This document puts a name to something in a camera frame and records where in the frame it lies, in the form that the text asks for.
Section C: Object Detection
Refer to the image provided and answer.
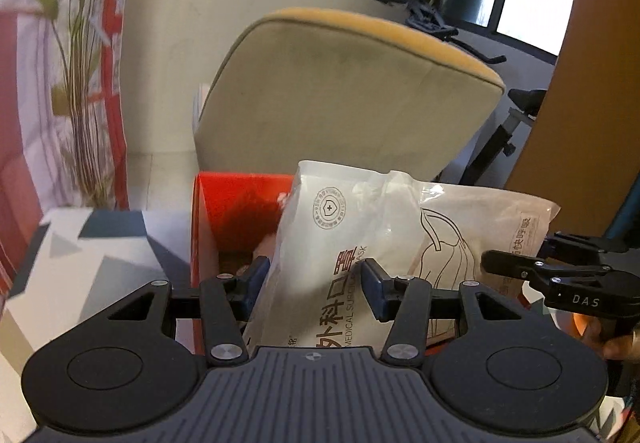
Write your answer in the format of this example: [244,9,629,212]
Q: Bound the person's right hand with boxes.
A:
[580,318,640,360]

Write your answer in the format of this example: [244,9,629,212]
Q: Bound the pink printed backdrop cloth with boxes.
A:
[0,0,138,304]

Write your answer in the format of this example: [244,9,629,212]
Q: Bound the beige chair with yellow edge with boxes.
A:
[192,7,506,184]

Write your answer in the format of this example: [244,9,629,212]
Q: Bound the geometric patterned tablecloth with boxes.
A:
[0,208,201,434]

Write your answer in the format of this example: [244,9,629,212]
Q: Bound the brown wooden panel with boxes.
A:
[502,0,640,244]

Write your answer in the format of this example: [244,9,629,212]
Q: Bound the beige face mask packet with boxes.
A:
[247,159,562,351]

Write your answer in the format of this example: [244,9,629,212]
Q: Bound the teal blue panel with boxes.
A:
[602,193,640,241]

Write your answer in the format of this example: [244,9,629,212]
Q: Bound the black exercise bike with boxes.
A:
[405,0,548,186]

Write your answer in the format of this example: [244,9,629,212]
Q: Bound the red strawberry print cardboard box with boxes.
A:
[190,172,581,359]

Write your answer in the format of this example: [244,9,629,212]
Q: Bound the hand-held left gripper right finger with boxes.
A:
[360,257,526,368]

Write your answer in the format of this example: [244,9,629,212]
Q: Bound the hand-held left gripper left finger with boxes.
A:
[105,254,272,368]

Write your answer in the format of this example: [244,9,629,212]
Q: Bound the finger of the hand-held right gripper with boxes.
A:
[482,249,613,285]
[542,232,628,256]

